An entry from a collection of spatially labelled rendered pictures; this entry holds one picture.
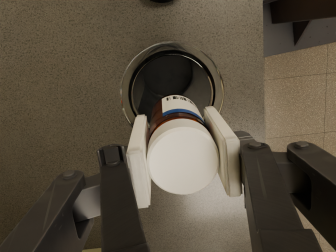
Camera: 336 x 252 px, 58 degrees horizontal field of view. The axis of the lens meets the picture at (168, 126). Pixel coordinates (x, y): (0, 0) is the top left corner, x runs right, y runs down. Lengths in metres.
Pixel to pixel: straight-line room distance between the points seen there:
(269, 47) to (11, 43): 1.20
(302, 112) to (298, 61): 0.26
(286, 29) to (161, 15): 1.09
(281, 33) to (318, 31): 0.18
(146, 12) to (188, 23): 0.07
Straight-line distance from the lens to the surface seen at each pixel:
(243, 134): 0.17
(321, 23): 1.64
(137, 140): 0.15
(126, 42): 0.54
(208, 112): 0.19
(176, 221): 0.64
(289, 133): 1.69
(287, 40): 1.57
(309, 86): 1.66
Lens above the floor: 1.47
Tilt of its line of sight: 73 degrees down
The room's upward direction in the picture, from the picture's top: 175 degrees clockwise
